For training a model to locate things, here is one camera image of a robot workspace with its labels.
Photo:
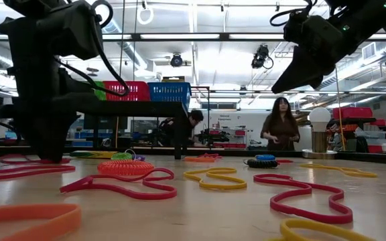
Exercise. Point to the overhead LED light bar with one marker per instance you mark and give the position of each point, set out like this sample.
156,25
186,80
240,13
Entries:
179,37

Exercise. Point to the small red storage bin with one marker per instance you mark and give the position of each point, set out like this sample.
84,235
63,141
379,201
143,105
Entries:
378,122

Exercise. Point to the table lamp with white bulb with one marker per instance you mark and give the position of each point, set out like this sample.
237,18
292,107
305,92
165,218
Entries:
319,117

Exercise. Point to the white ceiling vent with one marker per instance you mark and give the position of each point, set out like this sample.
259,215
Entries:
369,51

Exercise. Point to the shelf with red bins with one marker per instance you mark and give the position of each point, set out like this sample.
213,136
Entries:
240,133

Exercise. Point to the large red storage bin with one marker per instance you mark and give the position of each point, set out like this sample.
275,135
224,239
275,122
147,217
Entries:
352,113

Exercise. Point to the person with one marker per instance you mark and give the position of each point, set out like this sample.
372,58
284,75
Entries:
183,130
280,127

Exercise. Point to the black ceiling disc fixture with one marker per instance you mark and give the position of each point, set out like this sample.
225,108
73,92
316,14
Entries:
92,70

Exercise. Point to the round black ceiling spotlight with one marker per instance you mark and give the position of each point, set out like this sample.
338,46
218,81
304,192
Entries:
176,61

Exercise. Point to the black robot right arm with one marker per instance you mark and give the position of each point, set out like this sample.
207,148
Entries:
374,16

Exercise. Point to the green plastic basket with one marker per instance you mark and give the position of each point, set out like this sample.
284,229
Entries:
100,92

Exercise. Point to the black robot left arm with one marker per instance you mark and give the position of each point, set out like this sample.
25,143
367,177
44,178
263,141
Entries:
32,4

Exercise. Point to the red rubber band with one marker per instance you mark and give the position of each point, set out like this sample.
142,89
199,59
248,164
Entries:
272,203
285,161
209,155
69,168
12,160
74,186

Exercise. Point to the red plastic basket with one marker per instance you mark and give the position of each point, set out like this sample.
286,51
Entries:
127,90

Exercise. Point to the white plastic container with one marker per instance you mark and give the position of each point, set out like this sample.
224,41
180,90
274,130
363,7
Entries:
370,134

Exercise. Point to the black background robot arm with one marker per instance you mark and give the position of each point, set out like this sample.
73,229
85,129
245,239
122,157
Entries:
213,137

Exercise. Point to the blue and black bands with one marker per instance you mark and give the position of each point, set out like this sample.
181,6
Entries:
261,163

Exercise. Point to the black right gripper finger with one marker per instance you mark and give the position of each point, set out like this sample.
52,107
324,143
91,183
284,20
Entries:
293,67
313,78

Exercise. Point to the blue plastic basket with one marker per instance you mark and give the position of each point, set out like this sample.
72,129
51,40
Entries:
169,93

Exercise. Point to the orange rubber band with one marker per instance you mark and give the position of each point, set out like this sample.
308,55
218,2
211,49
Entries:
199,160
74,217

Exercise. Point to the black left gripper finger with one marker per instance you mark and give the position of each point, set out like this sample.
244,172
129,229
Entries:
65,127
37,137

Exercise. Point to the black metal riser shelf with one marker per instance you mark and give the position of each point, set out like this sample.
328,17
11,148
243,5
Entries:
139,108

